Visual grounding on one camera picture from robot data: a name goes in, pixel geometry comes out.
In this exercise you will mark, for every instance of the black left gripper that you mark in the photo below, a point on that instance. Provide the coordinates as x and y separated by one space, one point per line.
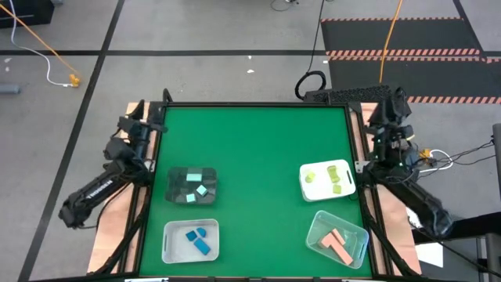
135 137

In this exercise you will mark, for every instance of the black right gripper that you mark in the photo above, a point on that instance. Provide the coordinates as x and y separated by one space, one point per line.
391 141

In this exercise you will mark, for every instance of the mint rectangular block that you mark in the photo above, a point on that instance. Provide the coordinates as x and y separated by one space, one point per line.
193 177

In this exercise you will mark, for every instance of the yellow-green arch block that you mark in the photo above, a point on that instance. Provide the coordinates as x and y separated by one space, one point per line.
333 174

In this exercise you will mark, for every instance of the yellow-green cylinder block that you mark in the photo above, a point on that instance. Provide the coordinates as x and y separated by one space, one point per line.
310 177

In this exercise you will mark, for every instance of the small blue block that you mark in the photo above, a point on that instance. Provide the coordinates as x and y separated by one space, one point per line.
191 235

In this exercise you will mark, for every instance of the pink rectangular block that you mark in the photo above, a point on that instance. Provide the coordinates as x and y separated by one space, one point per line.
339 236

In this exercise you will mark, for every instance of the blue rectangular block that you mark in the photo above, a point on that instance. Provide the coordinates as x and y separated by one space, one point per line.
202 246

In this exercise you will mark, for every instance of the long pink plank block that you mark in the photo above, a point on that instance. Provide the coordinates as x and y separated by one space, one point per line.
343 255

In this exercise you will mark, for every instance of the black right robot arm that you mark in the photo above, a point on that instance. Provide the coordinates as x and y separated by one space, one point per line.
422 203

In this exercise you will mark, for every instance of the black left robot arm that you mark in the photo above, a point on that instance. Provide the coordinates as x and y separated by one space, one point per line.
98 188

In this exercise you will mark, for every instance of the black perforated computer tower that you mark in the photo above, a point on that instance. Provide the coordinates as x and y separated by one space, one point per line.
352 95

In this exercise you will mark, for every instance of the black striped floor mat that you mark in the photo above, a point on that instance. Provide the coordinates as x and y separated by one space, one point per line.
391 35
430 78

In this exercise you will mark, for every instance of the yellow power connector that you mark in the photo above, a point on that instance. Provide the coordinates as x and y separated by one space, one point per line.
424 155

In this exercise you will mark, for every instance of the dark grey translucent bin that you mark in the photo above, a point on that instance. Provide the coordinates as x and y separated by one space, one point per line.
176 188

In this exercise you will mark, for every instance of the white opaque plastic bin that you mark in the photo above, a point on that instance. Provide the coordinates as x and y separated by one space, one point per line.
321 192

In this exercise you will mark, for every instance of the clear plastic bin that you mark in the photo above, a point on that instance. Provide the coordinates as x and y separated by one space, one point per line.
356 239

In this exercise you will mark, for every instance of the wooden table side board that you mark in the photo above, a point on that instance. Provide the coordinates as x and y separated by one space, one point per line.
103 243
401 250

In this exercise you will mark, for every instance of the white translucent plastic bin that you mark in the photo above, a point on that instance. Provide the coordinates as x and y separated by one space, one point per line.
176 250

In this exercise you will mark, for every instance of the grey floor object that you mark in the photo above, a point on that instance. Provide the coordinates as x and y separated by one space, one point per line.
8 88

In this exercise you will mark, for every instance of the black desk edge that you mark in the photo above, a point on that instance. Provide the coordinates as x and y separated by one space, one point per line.
477 225

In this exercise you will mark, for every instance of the white paper sheet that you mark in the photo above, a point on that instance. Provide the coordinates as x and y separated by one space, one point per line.
430 254

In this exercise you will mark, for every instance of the black floor box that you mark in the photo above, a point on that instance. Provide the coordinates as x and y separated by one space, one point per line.
23 11

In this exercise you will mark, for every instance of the grey post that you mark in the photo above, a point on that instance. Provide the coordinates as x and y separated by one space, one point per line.
497 156

